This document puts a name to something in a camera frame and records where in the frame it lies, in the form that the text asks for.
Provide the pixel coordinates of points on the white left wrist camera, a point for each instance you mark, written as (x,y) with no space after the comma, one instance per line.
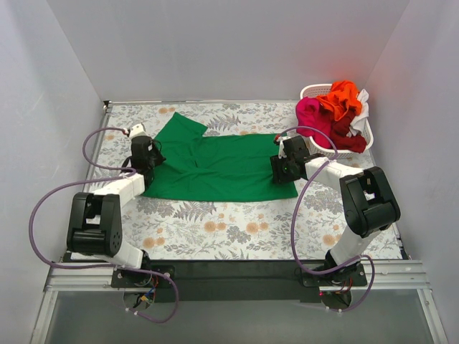
(135,131)

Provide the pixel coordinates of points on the orange t-shirt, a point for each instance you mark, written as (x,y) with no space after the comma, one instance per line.
(341,100)

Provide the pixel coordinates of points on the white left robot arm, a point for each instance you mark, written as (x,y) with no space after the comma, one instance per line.
(95,226)

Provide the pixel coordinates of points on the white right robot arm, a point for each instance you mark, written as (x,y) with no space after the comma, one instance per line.
(369,204)

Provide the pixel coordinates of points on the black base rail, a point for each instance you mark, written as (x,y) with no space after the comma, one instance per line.
(250,280)

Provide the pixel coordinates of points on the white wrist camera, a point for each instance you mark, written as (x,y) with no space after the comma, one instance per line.
(135,131)
(279,141)

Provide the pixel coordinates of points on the white t-shirt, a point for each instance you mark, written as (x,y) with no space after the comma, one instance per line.
(358,123)

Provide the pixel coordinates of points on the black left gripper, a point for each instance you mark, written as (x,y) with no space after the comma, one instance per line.
(155,158)

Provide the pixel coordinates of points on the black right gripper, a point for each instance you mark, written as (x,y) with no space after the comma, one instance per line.
(276,170)

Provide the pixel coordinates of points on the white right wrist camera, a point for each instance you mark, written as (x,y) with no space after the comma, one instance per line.
(279,141)

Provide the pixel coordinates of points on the magenta t-shirt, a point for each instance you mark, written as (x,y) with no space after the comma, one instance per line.
(309,113)

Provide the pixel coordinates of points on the green t-shirt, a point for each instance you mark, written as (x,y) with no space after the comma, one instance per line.
(223,168)

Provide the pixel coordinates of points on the dark red t-shirt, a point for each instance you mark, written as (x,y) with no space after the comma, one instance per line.
(339,131)

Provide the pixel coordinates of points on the floral patterned table mat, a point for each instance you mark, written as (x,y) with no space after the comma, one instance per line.
(169,229)

